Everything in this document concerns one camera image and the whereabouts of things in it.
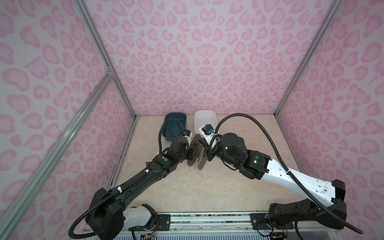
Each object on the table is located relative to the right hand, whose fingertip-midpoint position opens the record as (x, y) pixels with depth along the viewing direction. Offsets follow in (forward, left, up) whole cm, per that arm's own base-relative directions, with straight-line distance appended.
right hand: (199, 138), depth 64 cm
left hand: (+7, +3, -15) cm, 17 cm away
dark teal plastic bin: (+34, +22, -35) cm, 54 cm away
